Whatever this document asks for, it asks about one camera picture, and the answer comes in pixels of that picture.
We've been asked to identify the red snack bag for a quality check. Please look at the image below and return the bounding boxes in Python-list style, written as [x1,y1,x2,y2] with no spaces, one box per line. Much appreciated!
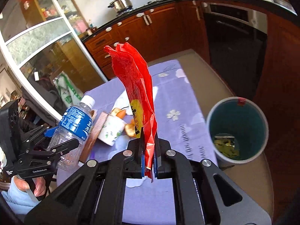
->
[103,42,158,183]

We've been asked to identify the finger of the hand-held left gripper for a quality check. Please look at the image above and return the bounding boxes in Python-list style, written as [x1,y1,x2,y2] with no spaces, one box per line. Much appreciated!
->
[20,125,58,151]
[16,138,80,170]

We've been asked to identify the purple floral tablecloth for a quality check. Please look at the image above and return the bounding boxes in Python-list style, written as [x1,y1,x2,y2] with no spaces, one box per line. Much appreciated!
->
[56,60,220,225]

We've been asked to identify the yellow wrapper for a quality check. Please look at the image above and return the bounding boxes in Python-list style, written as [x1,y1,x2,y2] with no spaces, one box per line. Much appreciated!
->
[214,135,240,161]

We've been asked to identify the green and white plastic bag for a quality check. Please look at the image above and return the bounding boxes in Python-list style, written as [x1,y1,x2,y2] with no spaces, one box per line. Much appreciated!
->
[53,73,83,109]

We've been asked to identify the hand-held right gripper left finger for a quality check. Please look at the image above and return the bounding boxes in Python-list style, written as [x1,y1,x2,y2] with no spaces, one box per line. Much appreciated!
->
[23,139,146,225]

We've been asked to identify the wooden stick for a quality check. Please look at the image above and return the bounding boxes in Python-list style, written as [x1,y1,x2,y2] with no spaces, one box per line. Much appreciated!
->
[80,111,109,164]

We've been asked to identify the teal round waste bin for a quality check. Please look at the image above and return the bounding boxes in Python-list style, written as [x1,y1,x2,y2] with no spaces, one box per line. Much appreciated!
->
[206,97,269,170]

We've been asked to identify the clear plastic water bottle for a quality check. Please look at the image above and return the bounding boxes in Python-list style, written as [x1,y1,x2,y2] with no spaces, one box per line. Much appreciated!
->
[47,95,96,172]

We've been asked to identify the person's left hand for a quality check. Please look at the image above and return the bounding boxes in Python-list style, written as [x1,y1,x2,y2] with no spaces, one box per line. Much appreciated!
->
[10,175,47,198]

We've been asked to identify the wooden kitchen base cabinets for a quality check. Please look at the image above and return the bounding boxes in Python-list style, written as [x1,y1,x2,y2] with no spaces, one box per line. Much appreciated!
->
[83,0,211,80]

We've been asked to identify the white paper cup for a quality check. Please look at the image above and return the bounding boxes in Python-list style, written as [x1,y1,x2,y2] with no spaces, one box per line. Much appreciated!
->
[97,114,125,147]

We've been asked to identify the black built-in oven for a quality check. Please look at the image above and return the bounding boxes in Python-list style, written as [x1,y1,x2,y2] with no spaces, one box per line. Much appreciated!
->
[201,2,268,100]

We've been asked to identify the steel cooking pot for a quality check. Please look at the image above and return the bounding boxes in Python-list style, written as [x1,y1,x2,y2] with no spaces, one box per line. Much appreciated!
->
[108,0,135,14]

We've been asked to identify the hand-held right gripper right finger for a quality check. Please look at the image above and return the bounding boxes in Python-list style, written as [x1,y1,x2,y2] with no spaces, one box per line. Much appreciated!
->
[153,139,273,225]

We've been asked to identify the tall wooden cabinet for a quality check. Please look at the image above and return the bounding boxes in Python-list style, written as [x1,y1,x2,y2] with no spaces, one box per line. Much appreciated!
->
[253,12,300,194]

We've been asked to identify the glass display cabinet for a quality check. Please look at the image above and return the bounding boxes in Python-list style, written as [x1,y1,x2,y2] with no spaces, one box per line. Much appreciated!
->
[0,0,109,127]

